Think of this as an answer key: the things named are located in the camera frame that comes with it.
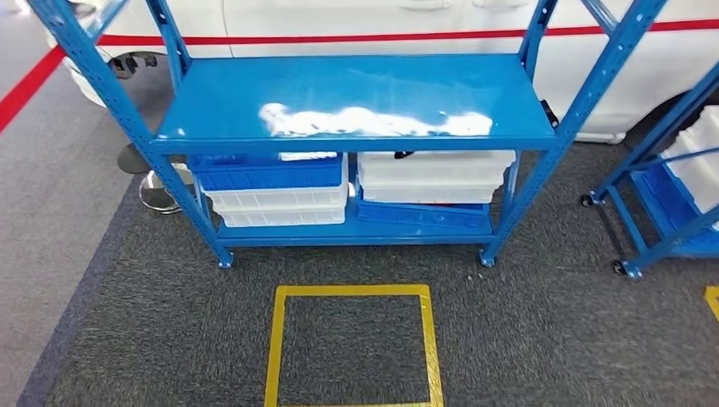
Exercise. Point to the blue wheeled shelf rack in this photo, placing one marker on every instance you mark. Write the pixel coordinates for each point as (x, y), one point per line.
(623, 224)

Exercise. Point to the long red barrier belt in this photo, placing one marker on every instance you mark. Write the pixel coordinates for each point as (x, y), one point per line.
(337, 38)

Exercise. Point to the wide red barrier belt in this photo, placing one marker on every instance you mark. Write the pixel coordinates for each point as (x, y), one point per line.
(22, 92)

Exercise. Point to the white car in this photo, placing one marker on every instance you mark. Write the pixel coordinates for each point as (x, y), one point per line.
(337, 17)

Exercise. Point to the yellow floor tape square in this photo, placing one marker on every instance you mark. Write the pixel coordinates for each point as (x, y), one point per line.
(272, 348)

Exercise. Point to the tilted blue plastic bin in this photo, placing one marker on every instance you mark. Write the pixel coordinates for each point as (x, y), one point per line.
(421, 216)

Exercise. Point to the blue metal shelf rack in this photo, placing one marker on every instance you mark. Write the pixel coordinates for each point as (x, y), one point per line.
(348, 84)

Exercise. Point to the black part in bin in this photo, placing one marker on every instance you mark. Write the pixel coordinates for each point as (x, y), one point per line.
(403, 154)

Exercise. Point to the black stanchion post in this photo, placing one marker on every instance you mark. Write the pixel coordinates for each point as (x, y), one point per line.
(132, 160)

